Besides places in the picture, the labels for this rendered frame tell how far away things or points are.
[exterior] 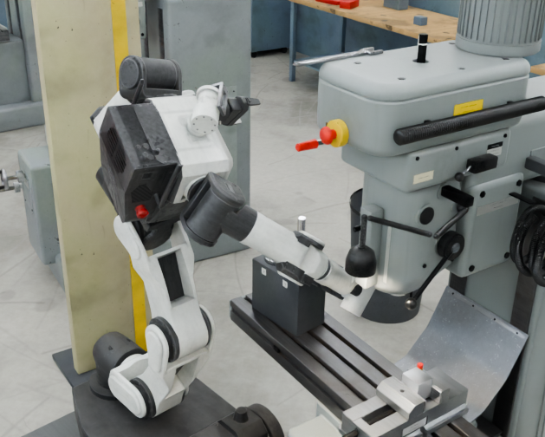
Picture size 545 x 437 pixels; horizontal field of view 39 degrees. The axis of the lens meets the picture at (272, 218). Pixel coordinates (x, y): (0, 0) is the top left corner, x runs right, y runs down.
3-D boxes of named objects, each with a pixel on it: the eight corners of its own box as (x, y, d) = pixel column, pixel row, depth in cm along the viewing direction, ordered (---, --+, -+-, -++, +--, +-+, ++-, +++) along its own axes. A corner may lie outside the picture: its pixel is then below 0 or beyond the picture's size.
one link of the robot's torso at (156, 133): (114, 261, 205) (150, 182, 179) (74, 159, 219) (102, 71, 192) (212, 241, 221) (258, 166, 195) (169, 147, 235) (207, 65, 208)
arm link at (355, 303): (356, 274, 231) (384, 288, 222) (338, 305, 230) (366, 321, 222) (334, 260, 223) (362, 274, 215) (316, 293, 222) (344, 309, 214)
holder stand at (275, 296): (296, 337, 243) (298, 282, 234) (251, 307, 257) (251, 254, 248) (324, 322, 250) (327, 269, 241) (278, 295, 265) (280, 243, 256)
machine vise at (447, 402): (374, 464, 194) (378, 429, 189) (336, 430, 205) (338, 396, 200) (470, 411, 212) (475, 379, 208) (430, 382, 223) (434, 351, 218)
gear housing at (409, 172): (405, 197, 172) (410, 154, 168) (338, 161, 190) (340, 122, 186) (509, 166, 189) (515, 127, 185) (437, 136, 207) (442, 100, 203)
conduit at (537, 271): (532, 299, 188) (547, 222, 179) (481, 270, 200) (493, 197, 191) (580, 278, 198) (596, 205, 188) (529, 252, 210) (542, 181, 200)
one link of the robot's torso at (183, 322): (151, 364, 236) (105, 218, 231) (197, 342, 247) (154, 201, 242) (177, 368, 224) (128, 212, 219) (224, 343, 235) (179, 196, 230)
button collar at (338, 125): (340, 151, 169) (342, 125, 166) (324, 142, 173) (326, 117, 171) (348, 149, 170) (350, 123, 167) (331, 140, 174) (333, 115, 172)
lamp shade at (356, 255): (339, 272, 179) (340, 248, 177) (353, 259, 185) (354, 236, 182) (367, 281, 176) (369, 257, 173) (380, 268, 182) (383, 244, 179)
